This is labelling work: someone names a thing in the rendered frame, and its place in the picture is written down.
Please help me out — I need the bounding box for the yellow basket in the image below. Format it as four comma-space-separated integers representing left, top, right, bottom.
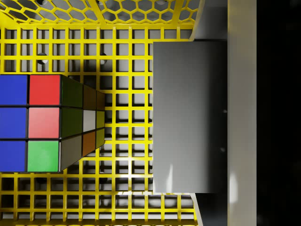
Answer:
0, 0, 206, 226

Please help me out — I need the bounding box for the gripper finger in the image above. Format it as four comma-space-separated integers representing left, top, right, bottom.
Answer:
190, 193, 228, 226
189, 0, 228, 42

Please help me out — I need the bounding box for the puzzle cube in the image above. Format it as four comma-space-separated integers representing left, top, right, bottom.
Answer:
0, 74, 106, 173

